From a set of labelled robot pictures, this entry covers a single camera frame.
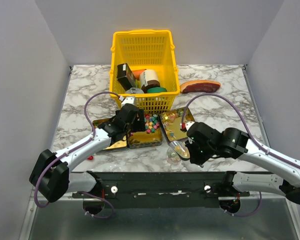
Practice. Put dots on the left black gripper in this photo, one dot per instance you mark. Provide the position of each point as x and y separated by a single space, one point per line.
140 125

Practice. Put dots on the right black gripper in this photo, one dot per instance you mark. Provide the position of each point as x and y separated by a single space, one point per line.
195 158

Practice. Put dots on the metal candy scoop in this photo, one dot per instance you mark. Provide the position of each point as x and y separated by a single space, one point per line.
180 149

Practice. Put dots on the gold candy tin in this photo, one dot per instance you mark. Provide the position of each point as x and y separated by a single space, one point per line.
170 122
116 147
152 135

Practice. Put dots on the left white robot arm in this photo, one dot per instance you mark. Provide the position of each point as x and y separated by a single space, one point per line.
53 175

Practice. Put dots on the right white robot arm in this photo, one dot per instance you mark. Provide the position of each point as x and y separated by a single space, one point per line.
283 176

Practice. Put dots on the clear plastic jar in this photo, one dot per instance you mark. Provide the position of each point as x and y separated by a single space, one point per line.
172 157

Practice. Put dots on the white brown jar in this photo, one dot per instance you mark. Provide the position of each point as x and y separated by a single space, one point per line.
149 79

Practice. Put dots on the black box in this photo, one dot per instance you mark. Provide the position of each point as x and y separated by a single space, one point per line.
125 76

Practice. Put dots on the orange carrot toy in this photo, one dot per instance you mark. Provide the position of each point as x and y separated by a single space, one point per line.
137 73

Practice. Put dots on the toy meat slice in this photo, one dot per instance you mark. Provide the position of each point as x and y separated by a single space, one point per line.
199 86

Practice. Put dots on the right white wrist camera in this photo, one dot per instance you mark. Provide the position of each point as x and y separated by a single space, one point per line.
185 126

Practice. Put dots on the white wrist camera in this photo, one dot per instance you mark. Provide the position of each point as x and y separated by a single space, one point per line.
129 100
185 126

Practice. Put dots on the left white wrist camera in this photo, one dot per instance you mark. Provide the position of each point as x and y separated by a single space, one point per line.
129 100

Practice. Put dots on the black base frame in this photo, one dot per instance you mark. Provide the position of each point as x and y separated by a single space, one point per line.
173 189

